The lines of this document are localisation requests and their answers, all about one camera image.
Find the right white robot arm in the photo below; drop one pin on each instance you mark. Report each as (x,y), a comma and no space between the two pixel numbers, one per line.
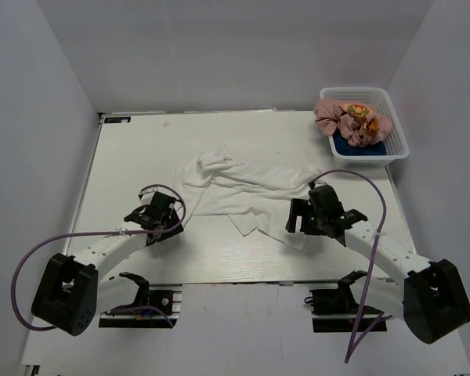
(428,296)

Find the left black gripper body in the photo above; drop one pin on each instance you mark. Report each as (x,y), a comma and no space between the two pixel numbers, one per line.
(171,221)

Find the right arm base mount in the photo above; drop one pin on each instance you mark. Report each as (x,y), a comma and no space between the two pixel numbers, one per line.
(332,311)

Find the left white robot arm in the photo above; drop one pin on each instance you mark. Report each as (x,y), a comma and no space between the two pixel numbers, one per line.
(75,288)

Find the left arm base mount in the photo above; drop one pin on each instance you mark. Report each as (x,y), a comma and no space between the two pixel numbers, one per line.
(161,312)

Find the white plastic basket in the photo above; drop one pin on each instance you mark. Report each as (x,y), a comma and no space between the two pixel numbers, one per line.
(395,143)

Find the blue t shirt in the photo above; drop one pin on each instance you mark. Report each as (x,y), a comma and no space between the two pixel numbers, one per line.
(343,148)

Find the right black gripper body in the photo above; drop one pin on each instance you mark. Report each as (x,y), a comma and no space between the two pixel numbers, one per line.
(312,221)

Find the white t shirt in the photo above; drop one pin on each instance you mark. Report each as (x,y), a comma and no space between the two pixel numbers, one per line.
(253,196)

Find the pink printed t shirt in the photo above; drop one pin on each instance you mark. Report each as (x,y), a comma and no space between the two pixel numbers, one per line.
(360,124)

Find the blue label sticker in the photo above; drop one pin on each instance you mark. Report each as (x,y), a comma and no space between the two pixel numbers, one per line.
(117,120)

